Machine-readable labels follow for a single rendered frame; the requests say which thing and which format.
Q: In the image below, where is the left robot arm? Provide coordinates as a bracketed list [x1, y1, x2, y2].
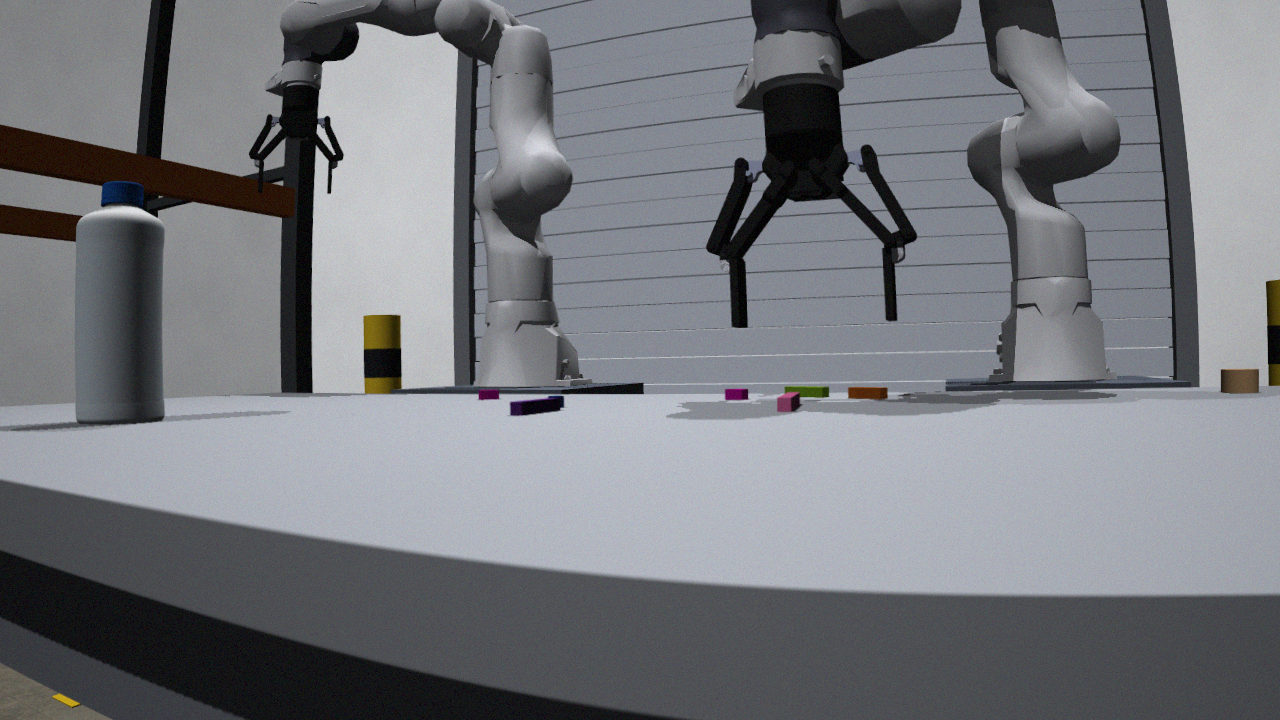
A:
[733, 0, 1121, 380]

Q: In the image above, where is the lime green rod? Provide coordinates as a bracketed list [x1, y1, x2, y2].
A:
[785, 386, 829, 398]

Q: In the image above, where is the dark purple rod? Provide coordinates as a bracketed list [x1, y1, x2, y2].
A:
[509, 398, 561, 416]

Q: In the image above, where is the white plastic bottle with blue cap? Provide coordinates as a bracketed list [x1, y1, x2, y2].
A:
[76, 181, 165, 424]

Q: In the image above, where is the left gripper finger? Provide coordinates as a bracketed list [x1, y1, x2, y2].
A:
[808, 143, 916, 322]
[707, 158, 796, 328]

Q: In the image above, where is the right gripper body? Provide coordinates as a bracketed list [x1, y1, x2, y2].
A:
[279, 85, 317, 138]

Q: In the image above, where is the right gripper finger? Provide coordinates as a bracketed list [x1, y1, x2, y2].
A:
[250, 114, 294, 193]
[301, 117, 344, 193]

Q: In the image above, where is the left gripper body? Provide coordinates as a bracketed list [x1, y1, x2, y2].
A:
[762, 83, 849, 202]

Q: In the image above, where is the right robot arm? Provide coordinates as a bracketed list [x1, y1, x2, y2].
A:
[265, 0, 593, 387]

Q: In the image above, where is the orange rod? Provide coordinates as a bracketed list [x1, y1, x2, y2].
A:
[849, 387, 888, 398]

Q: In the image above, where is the brown cylinder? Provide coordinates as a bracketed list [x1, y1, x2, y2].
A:
[1221, 369, 1260, 393]

